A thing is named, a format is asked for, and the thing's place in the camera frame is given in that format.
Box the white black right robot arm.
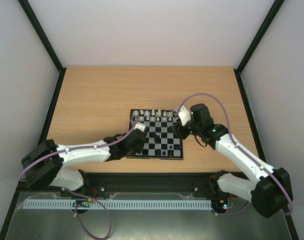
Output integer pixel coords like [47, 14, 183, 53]
[171, 103, 293, 218]

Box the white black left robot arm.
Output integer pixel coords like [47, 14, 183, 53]
[19, 124, 146, 191]

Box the black white chess board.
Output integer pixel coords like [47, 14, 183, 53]
[127, 109, 183, 160]

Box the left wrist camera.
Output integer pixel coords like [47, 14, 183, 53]
[134, 122, 146, 133]

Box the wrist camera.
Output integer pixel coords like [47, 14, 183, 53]
[174, 105, 192, 126]
[134, 122, 146, 133]

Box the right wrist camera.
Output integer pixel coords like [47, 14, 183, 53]
[174, 105, 192, 126]

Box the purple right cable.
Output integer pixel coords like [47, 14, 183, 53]
[178, 92, 294, 216]

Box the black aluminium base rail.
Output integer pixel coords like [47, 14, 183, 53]
[18, 171, 245, 198]

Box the light blue cable duct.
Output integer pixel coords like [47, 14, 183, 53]
[22, 199, 212, 211]

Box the black frame post right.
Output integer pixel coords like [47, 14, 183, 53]
[235, 0, 286, 75]

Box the black frame post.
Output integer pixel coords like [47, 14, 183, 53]
[18, 0, 66, 73]
[235, 0, 286, 75]

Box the black frame post left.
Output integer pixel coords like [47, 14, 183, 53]
[18, 0, 66, 73]

